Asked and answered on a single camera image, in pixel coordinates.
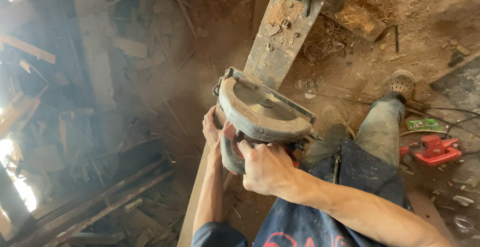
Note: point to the person's left hand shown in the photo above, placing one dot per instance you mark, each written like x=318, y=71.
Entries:
x=212, y=134

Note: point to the person's right hand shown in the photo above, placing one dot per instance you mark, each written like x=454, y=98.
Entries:
x=268, y=175

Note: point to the grey red circular saw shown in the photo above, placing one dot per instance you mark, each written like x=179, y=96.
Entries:
x=262, y=119

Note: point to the long wooden plank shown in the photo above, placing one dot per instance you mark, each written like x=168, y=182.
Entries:
x=277, y=48

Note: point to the beige perforated clog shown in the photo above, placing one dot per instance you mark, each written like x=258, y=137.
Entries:
x=402, y=83
x=332, y=117

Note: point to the person's grey trousers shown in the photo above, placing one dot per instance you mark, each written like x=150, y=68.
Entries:
x=378, y=130

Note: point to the rusty metal beams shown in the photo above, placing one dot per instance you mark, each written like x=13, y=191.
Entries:
x=93, y=205

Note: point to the heap of wood scraps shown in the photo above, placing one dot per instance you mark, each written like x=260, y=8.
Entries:
x=75, y=81

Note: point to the green packet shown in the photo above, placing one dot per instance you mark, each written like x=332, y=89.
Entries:
x=423, y=124

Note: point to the red power tool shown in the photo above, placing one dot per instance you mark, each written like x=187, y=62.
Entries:
x=431, y=151

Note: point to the thick wooden block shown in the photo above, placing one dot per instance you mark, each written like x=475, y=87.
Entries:
x=356, y=19

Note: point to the thin black rod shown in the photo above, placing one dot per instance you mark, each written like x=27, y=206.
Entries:
x=396, y=38

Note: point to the clear plastic cup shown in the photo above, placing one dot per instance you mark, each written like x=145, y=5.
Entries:
x=464, y=224

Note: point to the dark grey mat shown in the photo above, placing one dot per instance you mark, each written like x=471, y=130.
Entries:
x=459, y=85

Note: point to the dark stone chunk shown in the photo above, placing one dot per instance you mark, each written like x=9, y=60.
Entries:
x=455, y=59

